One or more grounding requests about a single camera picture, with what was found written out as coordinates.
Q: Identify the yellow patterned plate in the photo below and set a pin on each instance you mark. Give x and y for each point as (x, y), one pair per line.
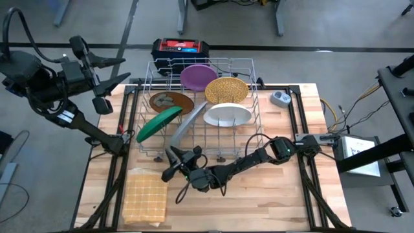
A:
(226, 90)

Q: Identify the green plate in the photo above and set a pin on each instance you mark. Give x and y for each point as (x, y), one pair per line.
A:
(158, 124)

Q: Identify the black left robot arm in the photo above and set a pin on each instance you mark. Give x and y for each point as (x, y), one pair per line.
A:
(19, 71)

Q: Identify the purple plate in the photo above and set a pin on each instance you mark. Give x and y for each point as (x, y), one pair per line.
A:
(197, 77)

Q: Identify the black side table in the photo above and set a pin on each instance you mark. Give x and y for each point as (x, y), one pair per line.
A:
(396, 94)

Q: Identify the white oval plate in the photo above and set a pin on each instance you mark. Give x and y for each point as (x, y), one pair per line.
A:
(228, 115)

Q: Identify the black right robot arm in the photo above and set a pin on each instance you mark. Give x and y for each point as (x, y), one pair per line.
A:
(246, 161)

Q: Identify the grey and white timer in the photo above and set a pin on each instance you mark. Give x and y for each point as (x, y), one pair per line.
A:
(279, 98)

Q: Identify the orange plate with white flower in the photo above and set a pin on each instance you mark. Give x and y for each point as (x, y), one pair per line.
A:
(168, 100)

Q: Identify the grey plate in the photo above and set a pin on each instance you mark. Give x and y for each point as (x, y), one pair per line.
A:
(187, 124)

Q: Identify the black aluminium table frame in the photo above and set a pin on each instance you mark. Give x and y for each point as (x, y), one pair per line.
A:
(281, 87)

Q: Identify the silver mounting bracket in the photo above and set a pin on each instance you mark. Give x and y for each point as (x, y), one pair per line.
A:
(300, 138)

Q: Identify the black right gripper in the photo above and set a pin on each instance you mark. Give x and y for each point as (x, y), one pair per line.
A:
(203, 176)

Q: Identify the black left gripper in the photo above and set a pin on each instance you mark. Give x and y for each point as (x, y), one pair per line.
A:
(76, 77)

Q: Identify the white booklet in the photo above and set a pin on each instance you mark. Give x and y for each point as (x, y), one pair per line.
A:
(359, 155)

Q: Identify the red and black toolbox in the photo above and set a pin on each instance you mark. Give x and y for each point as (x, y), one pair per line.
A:
(179, 48)

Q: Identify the black caster wheel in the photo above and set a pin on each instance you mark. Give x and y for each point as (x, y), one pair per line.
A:
(395, 211)

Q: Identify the grey floor stand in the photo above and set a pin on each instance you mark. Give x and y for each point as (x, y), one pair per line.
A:
(4, 181)

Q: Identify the grey desk leg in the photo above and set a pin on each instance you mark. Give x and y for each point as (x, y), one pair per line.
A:
(61, 13)
(279, 16)
(182, 16)

